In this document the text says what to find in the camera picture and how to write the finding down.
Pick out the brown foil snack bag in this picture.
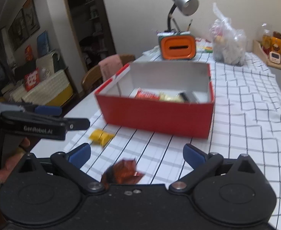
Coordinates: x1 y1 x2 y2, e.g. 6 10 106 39
100 159 144 188

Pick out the silver foil snack packet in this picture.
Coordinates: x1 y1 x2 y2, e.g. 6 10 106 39
178 91 200 103

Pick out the pale yellow snack packet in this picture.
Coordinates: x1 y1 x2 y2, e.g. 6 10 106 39
159 92 185 103

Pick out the red chip bag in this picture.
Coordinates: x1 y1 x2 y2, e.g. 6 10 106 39
135 88 160 101

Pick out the person's hand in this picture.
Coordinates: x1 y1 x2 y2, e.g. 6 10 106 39
0 138 30 183

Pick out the yellow white storage bin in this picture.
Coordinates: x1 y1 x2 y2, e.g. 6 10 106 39
9 70 74 106

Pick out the left wooden chair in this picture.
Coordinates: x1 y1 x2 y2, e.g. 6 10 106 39
81 54 136 94

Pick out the white grid tablecloth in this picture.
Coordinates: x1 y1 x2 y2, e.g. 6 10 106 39
66 38 281 230

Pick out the red cardboard box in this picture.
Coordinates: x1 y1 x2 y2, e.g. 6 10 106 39
94 61 214 139

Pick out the pink towel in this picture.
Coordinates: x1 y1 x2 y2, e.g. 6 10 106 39
98 55 123 81

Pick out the dark wooden bookshelf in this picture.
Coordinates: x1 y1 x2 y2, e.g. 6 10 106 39
67 0 116 70

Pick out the orange green tissue box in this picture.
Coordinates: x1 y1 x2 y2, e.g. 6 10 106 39
157 31 197 60

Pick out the clear plastic bag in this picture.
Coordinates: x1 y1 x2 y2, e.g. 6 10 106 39
209 3 247 66

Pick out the white kitchen timer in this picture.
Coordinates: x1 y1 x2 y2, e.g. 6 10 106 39
268 51 281 64

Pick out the wooden tray with jars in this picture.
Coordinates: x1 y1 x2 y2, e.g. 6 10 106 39
253 29 281 70

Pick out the grey desk lamp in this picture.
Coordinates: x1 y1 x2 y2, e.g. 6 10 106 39
167 0 199 32

